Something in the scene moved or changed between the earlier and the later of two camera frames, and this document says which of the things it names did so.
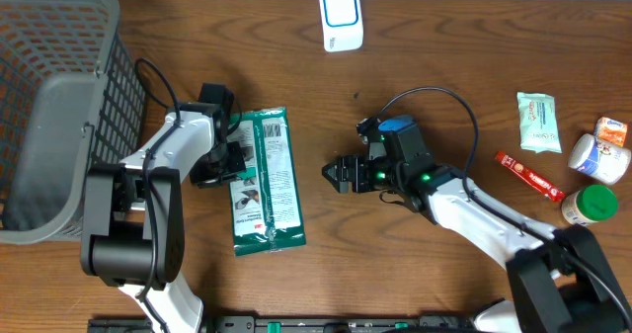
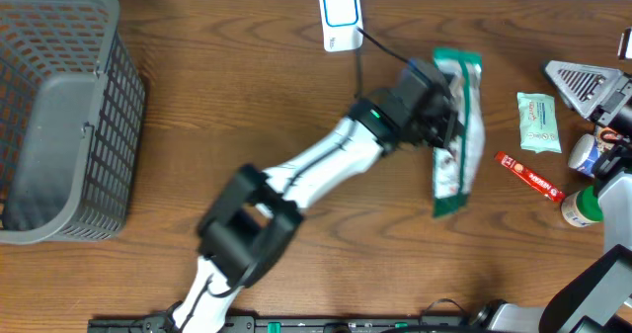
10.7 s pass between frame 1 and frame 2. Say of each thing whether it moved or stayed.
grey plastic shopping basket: stayed
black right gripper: moved
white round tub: stayed
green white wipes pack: stayed
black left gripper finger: moved
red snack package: stayed
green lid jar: stayed
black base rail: stayed
